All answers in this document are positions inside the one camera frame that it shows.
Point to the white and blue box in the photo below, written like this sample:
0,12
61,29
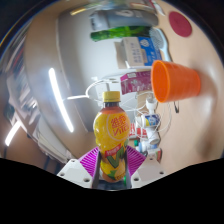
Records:
138,51

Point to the white LED light bar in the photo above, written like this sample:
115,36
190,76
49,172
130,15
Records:
60,100

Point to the ceiling light tube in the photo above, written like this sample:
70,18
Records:
12,133

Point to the orange plastic cup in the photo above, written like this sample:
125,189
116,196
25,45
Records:
176,81

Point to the white oval hairbrush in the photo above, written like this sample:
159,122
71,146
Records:
160,40

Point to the flat round red coaster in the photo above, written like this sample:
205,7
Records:
180,24

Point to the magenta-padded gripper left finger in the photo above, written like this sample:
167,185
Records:
71,171

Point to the green glass bottle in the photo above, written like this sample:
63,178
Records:
120,33

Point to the red and white container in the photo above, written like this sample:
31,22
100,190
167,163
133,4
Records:
135,130

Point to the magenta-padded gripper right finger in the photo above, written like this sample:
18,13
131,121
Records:
150,171

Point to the small white pill jar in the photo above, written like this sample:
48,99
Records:
150,120

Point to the yellow drink bottle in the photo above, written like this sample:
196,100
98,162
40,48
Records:
111,133

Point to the magenta carton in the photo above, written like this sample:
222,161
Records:
136,82

